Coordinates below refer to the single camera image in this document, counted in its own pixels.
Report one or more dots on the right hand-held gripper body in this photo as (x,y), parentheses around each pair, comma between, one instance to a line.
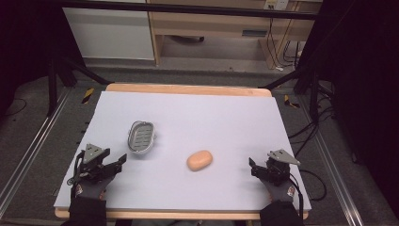
(277,171)

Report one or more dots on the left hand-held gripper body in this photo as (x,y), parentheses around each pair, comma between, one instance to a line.
(92,171)

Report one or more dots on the metal soap dish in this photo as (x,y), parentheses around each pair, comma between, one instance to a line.
(141,137)

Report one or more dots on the orange soap bar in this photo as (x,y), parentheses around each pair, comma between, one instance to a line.
(199,160)

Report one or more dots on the person's left hand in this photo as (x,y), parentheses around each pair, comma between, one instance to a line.
(89,190)

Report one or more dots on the person's right hand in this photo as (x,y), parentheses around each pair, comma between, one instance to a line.
(282,193)

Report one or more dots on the white table board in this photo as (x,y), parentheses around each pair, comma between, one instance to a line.
(204,122)

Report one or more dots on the yellow black striped marker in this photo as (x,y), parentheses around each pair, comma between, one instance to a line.
(87,95)
(290,102)

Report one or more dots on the black metal stand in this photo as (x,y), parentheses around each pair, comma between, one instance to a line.
(310,91)
(53,84)

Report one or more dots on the white board work surface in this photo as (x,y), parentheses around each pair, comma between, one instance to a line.
(188,89)

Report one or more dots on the dark curtain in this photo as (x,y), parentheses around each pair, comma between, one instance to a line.
(360,94)
(28,40)

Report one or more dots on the white cabinet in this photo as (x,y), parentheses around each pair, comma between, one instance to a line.
(109,34)

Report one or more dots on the wooden desk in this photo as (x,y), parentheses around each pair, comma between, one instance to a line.
(213,23)

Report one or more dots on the aluminium floor rail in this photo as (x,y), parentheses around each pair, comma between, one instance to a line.
(31,150)
(337,179)

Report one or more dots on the white wall socket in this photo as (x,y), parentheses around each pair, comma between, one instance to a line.
(276,4)

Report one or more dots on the black frame crossbar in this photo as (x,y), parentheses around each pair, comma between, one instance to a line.
(188,8)

